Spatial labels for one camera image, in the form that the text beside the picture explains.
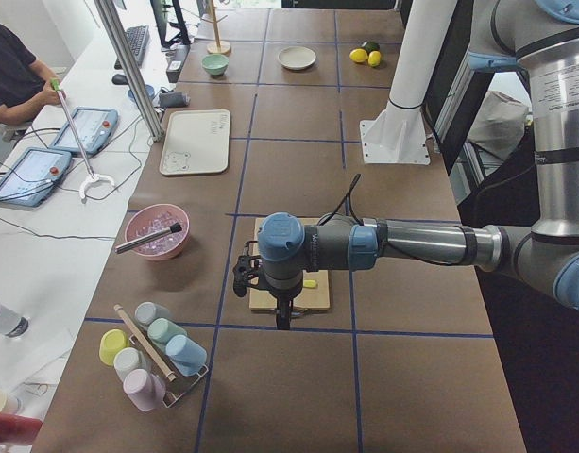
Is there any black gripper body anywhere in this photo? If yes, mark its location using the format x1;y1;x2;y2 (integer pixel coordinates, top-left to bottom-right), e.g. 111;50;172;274
270;288;295;319

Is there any cream round plate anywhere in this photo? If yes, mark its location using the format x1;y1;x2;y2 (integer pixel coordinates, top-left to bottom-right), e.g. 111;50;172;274
277;46;316;71

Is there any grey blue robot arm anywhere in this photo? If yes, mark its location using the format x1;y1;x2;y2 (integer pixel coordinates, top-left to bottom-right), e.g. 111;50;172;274
233;1;579;330

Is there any cream bear tray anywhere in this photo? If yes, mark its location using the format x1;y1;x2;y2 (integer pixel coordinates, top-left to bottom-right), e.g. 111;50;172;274
159;109;231;176

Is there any wooden cutting board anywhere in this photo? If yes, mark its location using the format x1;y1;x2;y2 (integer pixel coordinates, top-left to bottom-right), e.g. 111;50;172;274
248;216;332;314

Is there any blue cup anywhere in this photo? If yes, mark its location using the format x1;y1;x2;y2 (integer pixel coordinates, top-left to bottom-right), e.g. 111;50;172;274
165;335;207;377

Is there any green cup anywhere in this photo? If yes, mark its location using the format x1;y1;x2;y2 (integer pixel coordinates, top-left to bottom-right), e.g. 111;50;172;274
147;317;187;353

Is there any steel muddler black tip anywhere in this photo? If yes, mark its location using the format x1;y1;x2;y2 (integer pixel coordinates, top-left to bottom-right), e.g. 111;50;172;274
114;223;182;254

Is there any grey cup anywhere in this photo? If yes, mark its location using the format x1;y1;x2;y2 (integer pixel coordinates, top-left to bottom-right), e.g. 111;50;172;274
134;301;172;327

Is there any pink cup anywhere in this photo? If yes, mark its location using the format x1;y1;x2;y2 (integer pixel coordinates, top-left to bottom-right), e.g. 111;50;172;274
123;368;165;411

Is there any pink bowl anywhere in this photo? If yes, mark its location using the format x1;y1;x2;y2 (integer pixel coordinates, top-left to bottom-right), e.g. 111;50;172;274
125;204;190;261

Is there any white cup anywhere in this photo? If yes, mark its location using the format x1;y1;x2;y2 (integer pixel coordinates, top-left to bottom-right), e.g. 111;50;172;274
113;347;152;382

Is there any yellow cup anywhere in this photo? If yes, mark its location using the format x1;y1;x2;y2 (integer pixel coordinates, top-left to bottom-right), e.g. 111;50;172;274
98;328;129;366

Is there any white pillar with base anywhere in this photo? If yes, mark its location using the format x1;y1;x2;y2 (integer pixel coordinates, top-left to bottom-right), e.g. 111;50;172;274
360;0;457;165

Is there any reacher grabber tool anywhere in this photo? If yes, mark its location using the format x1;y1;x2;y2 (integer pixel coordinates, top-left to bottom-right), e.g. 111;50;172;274
50;78;116;203

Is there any grey folded cloth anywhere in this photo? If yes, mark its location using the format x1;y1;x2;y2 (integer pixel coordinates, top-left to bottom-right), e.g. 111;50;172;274
159;92;190;109

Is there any green bowl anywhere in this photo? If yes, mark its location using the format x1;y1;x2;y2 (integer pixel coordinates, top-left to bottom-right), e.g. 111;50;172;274
201;54;230;76

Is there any yellow lemon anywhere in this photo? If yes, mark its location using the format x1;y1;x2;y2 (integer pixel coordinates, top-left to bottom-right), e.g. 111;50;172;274
349;48;368;64
367;50;382;67

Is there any teach pendant tablet far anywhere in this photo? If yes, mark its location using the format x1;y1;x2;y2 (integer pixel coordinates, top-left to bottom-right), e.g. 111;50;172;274
49;107;119;157

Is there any teach pendant tablet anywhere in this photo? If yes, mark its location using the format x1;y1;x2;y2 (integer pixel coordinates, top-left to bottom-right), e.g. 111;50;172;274
49;107;119;157
0;147;73;208

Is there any wooden mug tree stand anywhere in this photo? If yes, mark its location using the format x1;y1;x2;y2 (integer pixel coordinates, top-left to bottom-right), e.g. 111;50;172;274
203;0;231;55

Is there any green lime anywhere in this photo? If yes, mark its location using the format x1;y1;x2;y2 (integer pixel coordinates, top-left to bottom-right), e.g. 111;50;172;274
361;41;380;54

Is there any computer mouse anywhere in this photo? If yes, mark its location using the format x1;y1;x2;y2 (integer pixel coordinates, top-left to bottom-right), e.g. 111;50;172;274
111;74;128;86

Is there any teach pendant tablet near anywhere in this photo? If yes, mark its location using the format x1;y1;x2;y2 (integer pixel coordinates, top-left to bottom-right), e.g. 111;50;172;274
0;147;73;208

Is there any paper cup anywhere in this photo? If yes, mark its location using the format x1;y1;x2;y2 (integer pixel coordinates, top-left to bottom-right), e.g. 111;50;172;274
0;390;22;414

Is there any red bottle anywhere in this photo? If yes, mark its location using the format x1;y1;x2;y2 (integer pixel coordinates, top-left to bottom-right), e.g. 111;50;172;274
0;412;43;445

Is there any black keyboard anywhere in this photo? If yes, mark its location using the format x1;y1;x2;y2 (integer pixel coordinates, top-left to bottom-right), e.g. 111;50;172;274
125;25;149;68

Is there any person in black shirt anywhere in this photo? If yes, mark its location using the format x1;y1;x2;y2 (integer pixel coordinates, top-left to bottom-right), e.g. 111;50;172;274
0;24;60;126

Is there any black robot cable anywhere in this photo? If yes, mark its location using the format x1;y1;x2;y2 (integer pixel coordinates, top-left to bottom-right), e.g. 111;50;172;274
330;173;366;226

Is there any aluminium frame post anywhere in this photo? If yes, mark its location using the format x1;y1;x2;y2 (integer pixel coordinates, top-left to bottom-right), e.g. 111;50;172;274
94;0;164;143

